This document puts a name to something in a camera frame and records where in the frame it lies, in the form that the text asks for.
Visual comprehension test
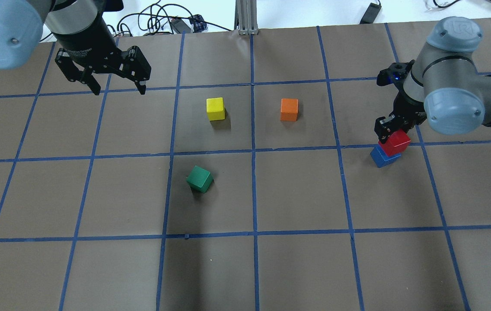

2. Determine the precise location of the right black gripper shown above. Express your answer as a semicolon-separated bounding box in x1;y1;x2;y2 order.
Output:
374;92;427;144

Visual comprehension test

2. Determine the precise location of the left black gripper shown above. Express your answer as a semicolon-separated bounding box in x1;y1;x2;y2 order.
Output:
54;19;151;96

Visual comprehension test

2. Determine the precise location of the red wooden block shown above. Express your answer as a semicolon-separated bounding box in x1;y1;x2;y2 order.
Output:
378;129;411;157

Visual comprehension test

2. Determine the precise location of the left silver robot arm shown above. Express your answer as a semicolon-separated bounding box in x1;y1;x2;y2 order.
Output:
0;0;151;95

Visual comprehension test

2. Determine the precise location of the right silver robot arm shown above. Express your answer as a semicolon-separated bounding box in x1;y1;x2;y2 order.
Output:
373;16;491;311

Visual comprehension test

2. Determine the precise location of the blue wooden block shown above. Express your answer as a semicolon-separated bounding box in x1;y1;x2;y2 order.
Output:
370;144;402;168

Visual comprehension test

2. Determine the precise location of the orange wooden block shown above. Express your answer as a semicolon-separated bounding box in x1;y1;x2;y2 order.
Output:
280;98;299;122

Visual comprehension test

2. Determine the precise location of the yellow wooden block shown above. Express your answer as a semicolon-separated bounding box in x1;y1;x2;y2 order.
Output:
206;97;226;121

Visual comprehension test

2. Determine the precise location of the green wooden block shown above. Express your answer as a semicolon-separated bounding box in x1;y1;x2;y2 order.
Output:
186;165;214;193

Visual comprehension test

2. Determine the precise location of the black power adapter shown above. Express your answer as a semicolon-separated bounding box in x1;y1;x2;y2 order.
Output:
359;3;382;24

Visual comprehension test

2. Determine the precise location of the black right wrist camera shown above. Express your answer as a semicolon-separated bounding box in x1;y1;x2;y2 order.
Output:
376;59;415;86

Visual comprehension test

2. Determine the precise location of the aluminium frame post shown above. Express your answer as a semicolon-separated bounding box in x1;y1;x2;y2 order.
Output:
234;0;258;35

